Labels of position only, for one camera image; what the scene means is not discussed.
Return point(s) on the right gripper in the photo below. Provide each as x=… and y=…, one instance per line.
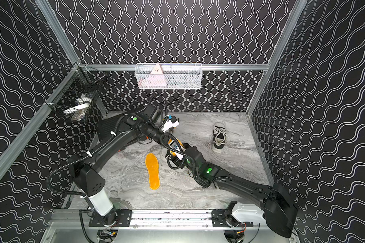
x=177, y=161

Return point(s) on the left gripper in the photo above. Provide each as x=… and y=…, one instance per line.
x=165, y=141

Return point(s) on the orange insole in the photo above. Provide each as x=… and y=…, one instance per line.
x=152, y=166
x=175, y=146

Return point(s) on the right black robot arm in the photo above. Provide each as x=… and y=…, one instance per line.
x=279, y=209

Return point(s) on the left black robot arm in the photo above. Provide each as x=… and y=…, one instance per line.
x=130, y=127

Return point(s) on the right black canvas sneaker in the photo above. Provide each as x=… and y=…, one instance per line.
x=219, y=137

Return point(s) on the black plastic tool case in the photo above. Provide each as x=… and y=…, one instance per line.
x=114, y=123

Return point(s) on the pink triangle card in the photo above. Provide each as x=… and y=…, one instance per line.
x=157, y=70

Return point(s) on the white items in black basket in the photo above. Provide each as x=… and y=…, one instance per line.
x=78, y=112

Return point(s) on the white wire wall basket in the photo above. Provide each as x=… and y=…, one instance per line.
x=177, y=76

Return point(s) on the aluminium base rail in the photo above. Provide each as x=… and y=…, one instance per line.
x=176, y=219

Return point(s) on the black wire wall basket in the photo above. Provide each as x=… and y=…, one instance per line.
x=88, y=81

